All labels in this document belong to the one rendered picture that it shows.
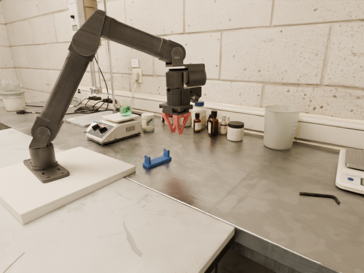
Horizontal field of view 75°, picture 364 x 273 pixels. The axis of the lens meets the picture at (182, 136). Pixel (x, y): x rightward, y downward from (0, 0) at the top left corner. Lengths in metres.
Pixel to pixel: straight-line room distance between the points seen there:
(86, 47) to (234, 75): 0.71
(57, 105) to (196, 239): 0.50
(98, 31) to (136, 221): 0.48
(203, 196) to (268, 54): 0.72
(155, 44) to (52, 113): 0.34
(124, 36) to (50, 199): 0.46
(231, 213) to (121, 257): 0.25
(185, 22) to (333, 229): 1.10
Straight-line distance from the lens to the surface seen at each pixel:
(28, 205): 0.63
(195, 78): 0.77
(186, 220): 0.54
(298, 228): 0.57
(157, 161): 0.78
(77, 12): 1.36
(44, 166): 0.78
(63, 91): 0.73
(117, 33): 0.72
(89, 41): 0.70
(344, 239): 0.59
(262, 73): 1.14
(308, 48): 1.09
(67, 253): 0.51
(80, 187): 0.66
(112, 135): 1.00
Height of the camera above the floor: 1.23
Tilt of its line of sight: 18 degrees down
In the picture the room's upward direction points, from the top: straight up
